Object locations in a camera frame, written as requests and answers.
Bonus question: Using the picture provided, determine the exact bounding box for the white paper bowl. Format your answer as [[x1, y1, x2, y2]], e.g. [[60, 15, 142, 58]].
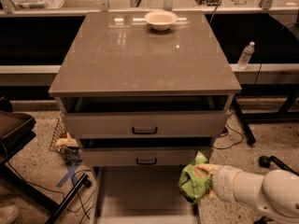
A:
[[144, 11, 178, 31]]

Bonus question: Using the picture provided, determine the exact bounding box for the middle drawer with handle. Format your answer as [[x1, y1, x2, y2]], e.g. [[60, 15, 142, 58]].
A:
[[80, 137, 212, 167]]

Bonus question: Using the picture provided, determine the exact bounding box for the wire basket with items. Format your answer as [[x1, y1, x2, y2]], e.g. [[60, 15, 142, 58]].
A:
[[50, 118, 80, 162]]

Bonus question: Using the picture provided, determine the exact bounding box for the black floor cable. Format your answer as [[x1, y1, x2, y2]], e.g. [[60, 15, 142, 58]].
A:
[[212, 110, 245, 151], [3, 143, 96, 224]]

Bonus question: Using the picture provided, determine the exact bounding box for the clear plastic water bottle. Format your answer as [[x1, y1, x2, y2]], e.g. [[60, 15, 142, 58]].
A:
[[237, 41, 255, 70]]

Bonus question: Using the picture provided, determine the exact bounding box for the top drawer with handle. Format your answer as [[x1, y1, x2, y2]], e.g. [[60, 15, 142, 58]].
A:
[[57, 94, 232, 139]]

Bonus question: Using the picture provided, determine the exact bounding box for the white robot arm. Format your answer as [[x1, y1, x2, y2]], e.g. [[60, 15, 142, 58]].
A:
[[192, 164, 299, 224]]

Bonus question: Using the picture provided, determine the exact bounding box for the black floor cable right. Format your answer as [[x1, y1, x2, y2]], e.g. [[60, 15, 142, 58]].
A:
[[212, 110, 245, 151]]

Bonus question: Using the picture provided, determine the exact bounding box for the black office chair right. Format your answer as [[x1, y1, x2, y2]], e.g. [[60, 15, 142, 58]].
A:
[[253, 156, 298, 224]]

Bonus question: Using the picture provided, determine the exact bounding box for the green rice chip bag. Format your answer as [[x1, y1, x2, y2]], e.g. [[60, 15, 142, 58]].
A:
[[178, 152, 212, 204]]

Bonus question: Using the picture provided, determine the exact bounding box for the black table leg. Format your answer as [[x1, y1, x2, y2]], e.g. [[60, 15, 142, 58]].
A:
[[232, 98, 256, 146]]

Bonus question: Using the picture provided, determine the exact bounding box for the grey drawer cabinet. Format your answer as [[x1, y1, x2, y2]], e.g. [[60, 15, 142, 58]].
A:
[[48, 10, 242, 170]]

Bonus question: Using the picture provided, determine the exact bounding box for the drawer with handle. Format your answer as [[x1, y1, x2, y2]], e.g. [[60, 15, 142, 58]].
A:
[[80, 137, 212, 167], [57, 94, 232, 139]]

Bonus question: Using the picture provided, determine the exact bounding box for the white shoe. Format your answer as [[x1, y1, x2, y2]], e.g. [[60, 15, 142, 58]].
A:
[[0, 205, 20, 224]]

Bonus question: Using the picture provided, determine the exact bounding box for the black floor cable left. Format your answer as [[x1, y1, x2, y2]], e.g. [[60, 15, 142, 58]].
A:
[[3, 143, 96, 224]]

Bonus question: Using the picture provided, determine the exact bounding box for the black office chair left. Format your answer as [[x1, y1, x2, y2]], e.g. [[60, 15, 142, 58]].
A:
[[0, 96, 90, 224]]

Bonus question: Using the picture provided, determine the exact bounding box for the black office chair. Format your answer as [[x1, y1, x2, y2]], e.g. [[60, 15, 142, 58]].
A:
[[0, 96, 90, 224], [253, 156, 298, 224]]

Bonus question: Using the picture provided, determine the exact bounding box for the open bottom drawer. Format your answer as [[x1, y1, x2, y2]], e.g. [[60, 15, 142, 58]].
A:
[[90, 166, 203, 224]]

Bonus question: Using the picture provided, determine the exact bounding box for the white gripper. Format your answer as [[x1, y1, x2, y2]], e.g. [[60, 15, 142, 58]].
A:
[[192, 163, 241, 203]]

